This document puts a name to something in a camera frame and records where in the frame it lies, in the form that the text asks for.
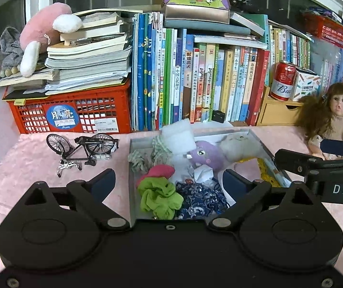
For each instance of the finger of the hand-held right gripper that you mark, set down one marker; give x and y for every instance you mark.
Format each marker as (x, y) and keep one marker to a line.
(339, 148)
(294, 163)

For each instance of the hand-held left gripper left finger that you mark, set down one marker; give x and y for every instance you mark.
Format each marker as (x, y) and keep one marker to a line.
(102, 184)

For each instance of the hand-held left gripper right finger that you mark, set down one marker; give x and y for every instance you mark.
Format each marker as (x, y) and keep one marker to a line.
(237, 186)

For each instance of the light blue plastic packet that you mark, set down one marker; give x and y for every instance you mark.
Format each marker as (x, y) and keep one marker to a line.
(268, 172)

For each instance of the white cardboard box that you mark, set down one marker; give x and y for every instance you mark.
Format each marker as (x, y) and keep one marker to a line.
(134, 186)

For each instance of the white paper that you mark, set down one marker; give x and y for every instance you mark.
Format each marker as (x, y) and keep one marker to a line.
(204, 174)

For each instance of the white fluffy plush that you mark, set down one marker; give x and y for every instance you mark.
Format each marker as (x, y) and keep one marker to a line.
(238, 145)

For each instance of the grey checked scrunchie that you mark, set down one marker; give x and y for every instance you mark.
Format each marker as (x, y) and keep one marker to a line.
(138, 160)

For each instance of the purple plush toy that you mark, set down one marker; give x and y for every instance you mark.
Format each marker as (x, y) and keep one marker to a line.
(205, 156)

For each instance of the green scrunchie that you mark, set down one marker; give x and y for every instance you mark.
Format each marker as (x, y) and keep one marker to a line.
(159, 198)

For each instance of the green floral cloth bundle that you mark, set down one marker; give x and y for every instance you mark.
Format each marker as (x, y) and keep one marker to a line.
(161, 148)

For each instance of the pale lavender sock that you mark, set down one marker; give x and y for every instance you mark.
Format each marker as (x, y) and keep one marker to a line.
(177, 133)

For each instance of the brown-haired doll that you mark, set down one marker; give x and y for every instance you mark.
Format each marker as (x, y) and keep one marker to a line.
(339, 111)

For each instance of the black model bicycle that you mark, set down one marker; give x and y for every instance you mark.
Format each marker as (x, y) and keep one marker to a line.
(81, 148)

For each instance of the small wooden drawer box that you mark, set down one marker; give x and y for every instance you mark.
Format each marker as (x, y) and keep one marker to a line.
(274, 112)

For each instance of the small black box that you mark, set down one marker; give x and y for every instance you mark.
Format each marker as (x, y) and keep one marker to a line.
(218, 116)

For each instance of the white patterned pen box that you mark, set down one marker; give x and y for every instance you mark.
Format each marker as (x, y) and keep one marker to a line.
(306, 84)

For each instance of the pink tablecloth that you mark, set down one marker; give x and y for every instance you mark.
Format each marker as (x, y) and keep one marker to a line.
(24, 162)

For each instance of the red beer can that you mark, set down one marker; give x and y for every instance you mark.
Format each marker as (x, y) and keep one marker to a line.
(283, 81)

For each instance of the red plastic crate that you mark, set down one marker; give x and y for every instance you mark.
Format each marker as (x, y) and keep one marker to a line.
(69, 108)

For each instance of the row of upright books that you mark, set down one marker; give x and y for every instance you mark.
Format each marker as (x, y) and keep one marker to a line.
(201, 87)

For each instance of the row of thin books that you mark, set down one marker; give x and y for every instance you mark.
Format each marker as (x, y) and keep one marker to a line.
(294, 48)

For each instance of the red plastic basket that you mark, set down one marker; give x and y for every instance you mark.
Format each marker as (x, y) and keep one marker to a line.
(327, 28)

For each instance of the stack of worn books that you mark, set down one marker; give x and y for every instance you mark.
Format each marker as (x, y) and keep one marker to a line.
(90, 57)

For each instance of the pile of flat books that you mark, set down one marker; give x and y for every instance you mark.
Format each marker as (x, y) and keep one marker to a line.
(225, 34)

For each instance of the grey plush toy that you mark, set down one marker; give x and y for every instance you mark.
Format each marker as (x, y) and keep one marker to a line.
(9, 48)

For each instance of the pink bunny plush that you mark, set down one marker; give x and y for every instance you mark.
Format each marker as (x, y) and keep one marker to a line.
(39, 30)

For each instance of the colourful toy playset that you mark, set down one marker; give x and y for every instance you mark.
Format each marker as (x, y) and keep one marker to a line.
(194, 0)

